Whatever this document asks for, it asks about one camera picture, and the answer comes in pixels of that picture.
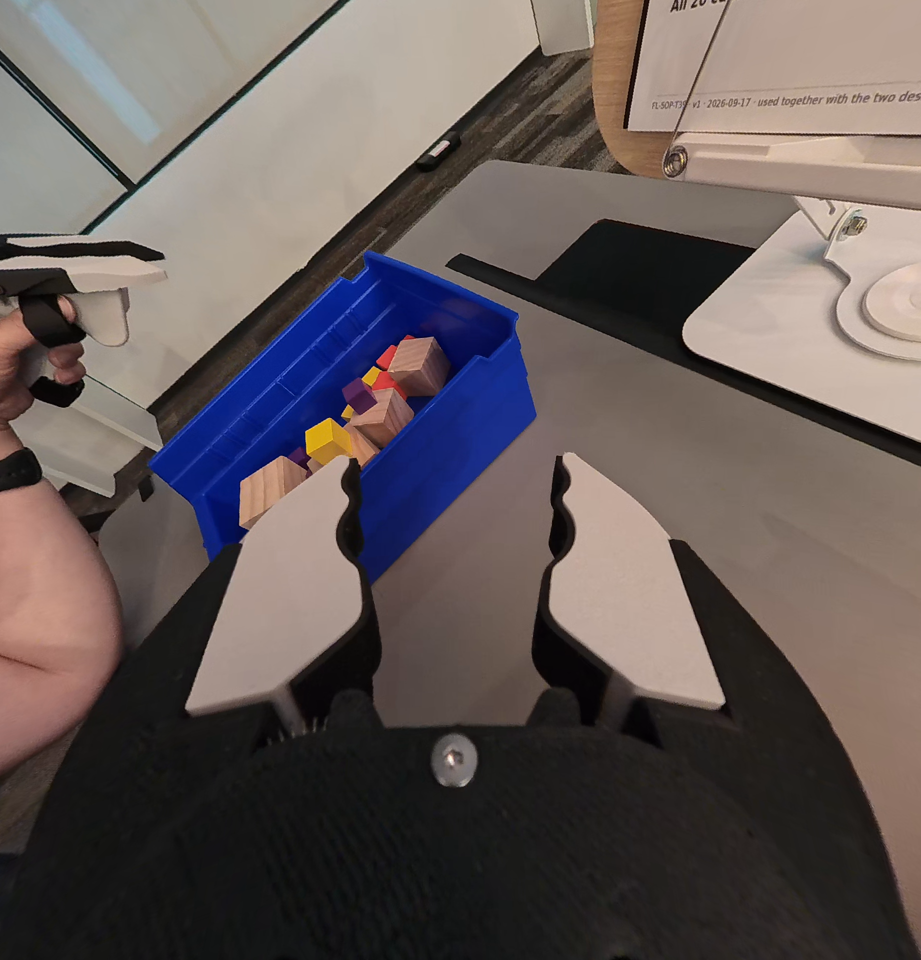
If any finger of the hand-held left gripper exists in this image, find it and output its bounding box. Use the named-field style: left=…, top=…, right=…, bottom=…
left=0, top=234, right=132, bottom=261
left=0, top=243, right=168, bottom=295

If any person's left hand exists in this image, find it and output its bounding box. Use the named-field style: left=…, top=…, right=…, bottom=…
left=0, top=296, right=88, bottom=430

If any blue plastic box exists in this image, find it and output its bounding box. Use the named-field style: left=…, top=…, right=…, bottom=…
left=149, top=251, right=538, bottom=582

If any pile of wooden cubes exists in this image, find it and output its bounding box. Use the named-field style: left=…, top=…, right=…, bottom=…
left=239, top=335, right=453, bottom=532

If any small black floor device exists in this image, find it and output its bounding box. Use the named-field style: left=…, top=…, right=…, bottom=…
left=417, top=131, right=462, bottom=172

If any window with roller blinds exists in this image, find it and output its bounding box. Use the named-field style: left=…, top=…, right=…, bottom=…
left=0, top=0, right=349, bottom=234

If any person's left forearm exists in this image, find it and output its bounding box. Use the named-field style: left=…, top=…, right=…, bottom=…
left=0, top=420, right=124, bottom=787

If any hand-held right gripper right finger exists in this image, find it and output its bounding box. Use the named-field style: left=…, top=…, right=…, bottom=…
left=531, top=452, right=728, bottom=714

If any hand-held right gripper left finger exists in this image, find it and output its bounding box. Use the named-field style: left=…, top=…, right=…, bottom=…
left=184, top=456, right=381, bottom=717

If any instruction sheet on stand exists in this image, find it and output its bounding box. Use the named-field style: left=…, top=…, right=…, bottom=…
left=591, top=0, right=921, bottom=444

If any black wrist band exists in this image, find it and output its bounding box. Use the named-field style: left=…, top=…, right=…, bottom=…
left=0, top=447, right=44, bottom=498

